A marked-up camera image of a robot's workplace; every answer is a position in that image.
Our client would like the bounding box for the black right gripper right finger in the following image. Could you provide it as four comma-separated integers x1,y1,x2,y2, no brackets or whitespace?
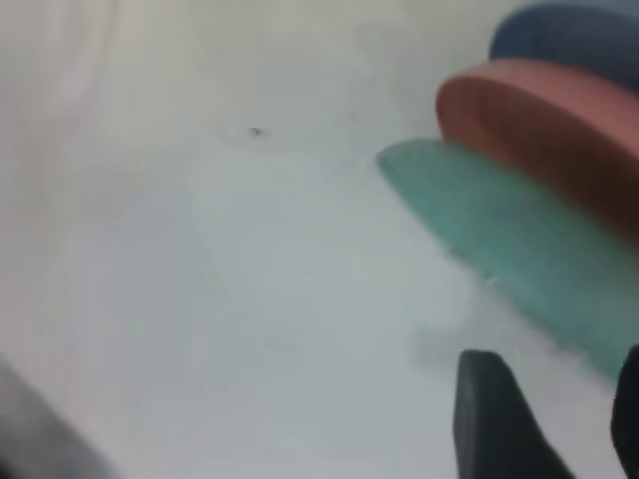
611,343,639,479

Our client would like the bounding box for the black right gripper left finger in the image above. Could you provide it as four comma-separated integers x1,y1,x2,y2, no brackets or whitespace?
452,348,576,479

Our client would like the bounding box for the green plastic plate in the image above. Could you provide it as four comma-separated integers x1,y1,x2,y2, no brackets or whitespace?
374,138,639,385

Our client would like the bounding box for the pink plastic plate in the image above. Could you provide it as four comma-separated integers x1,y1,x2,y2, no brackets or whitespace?
434,58,639,250

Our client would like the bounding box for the blue plastic plate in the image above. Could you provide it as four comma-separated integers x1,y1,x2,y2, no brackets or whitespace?
487,2,639,101

